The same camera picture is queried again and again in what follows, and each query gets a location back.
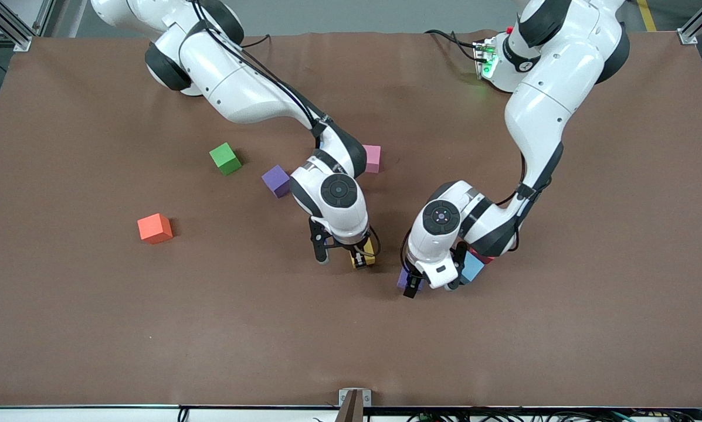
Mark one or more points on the brown paper table cover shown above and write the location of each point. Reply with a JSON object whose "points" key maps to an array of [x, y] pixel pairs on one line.
{"points": [[350, 328]]}

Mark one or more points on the orange foam cube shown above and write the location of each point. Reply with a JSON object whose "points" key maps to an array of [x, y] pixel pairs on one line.
{"points": [[154, 228]]}

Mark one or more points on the blue foam cube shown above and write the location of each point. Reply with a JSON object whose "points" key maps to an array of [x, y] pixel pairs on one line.
{"points": [[474, 268]]}

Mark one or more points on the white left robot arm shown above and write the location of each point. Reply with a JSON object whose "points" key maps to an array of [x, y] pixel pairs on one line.
{"points": [[550, 105]]}

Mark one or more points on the grey metal mounting bracket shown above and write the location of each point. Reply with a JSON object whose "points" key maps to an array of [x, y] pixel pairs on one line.
{"points": [[343, 398]]}

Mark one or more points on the pink foam cube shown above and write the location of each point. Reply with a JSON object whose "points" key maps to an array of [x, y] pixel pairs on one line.
{"points": [[373, 159]]}

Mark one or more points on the arm base box green light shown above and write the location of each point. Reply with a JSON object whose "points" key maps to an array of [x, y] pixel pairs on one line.
{"points": [[484, 58]]}

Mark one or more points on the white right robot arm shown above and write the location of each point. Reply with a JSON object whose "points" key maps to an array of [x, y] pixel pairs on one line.
{"points": [[239, 88]]}

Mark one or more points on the green foam cube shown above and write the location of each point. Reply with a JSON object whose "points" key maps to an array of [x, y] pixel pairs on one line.
{"points": [[225, 159]]}

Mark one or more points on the purple foam cube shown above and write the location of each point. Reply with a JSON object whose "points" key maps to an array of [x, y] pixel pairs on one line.
{"points": [[402, 280], [277, 180]]}

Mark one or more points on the red foam cube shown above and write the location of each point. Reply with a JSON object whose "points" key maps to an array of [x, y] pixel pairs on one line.
{"points": [[481, 256]]}

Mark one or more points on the yellow foam cube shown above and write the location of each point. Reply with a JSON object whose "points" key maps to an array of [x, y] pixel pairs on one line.
{"points": [[370, 258]]}

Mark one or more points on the aluminium frame post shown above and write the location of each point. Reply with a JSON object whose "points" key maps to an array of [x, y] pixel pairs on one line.
{"points": [[10, 34], [692, 35]]}

